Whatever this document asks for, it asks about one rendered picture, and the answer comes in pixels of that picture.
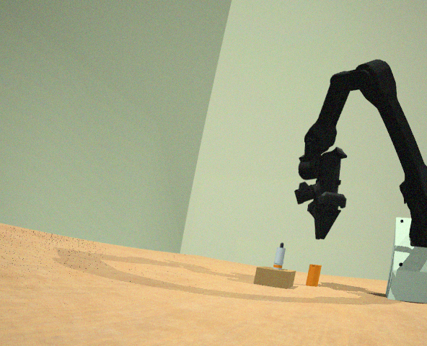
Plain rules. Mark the yellow square block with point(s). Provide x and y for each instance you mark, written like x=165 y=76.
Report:
x=274 y=277

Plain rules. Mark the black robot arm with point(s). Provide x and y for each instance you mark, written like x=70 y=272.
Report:
x=376 y=82

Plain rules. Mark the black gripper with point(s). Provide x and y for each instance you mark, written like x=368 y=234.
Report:
x=324 y=210

